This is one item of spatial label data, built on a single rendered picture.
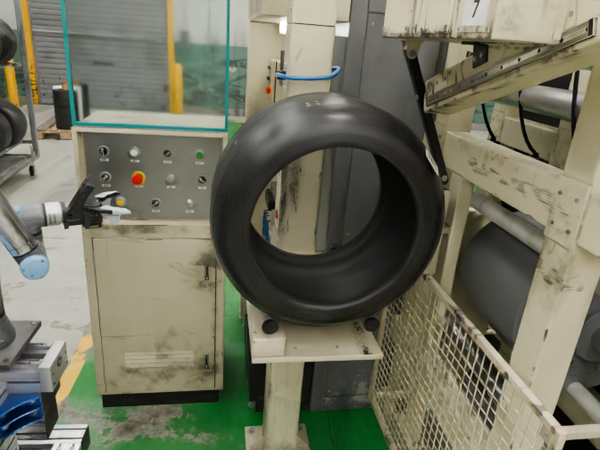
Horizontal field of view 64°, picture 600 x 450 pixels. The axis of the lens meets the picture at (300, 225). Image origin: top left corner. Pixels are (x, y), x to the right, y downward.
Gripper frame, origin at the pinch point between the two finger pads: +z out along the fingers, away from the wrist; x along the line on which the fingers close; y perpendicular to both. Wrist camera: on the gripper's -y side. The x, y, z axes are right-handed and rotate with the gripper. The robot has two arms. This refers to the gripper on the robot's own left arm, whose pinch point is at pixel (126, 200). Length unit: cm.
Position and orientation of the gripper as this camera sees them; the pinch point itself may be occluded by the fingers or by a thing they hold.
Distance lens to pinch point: 172.0
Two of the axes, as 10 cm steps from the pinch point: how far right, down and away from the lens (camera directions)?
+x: 5.1, 4.7, -7.2
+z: 8.5, -1.3, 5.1
